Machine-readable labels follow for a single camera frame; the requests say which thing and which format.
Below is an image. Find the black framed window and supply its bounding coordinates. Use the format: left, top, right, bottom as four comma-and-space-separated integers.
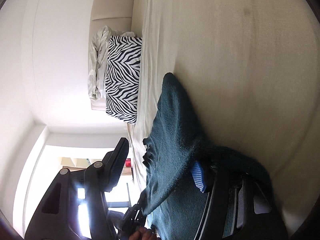
78, 181, 133, 239

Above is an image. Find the person's left hand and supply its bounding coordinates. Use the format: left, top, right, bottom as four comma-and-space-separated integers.
129, 227, 160, 240

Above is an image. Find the beige bed sheet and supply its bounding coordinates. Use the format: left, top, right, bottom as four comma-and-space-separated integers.
128, 0, 319, 235

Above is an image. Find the crumpled white duvet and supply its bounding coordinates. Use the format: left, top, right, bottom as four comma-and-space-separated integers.
87, 25, 137, 101

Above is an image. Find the zebra print pillow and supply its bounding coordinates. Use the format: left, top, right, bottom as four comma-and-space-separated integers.
105, 36, 143, 125

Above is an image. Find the beige upholstered headboard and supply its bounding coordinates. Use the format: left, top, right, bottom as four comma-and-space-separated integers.
89, 0, 138, 111

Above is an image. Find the red storage box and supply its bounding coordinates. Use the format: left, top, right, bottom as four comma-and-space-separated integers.
125, 158, 132, 167

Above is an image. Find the dark teal knit sweater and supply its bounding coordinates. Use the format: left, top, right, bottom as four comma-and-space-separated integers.
143, 73, 261, 239

